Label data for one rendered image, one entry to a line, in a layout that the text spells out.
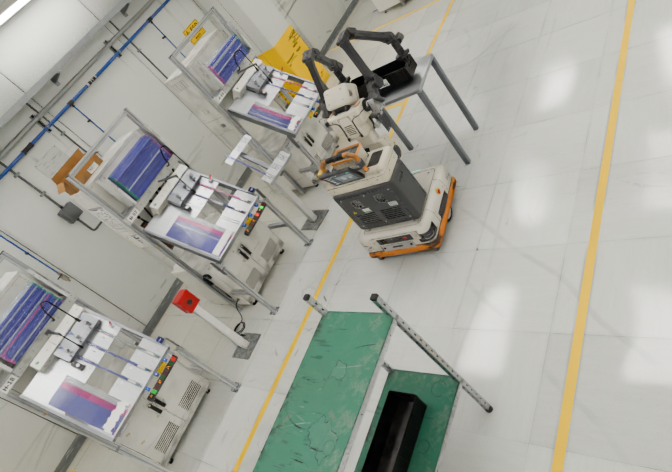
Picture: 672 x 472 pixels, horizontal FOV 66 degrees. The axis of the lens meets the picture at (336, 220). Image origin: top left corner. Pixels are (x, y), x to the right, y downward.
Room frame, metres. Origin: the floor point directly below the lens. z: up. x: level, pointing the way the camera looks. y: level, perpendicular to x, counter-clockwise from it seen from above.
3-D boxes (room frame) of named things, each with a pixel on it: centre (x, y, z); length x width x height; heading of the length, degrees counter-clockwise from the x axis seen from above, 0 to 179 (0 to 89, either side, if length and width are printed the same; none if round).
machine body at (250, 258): (4.48, 0.99, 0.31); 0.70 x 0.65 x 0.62; 126
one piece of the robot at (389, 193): (3.19, -0.37, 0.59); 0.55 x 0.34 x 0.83; 41
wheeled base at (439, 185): (3.25, -0.44, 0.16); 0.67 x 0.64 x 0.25; 131
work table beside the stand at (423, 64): (3.76, -1.03, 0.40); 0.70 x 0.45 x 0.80; 41
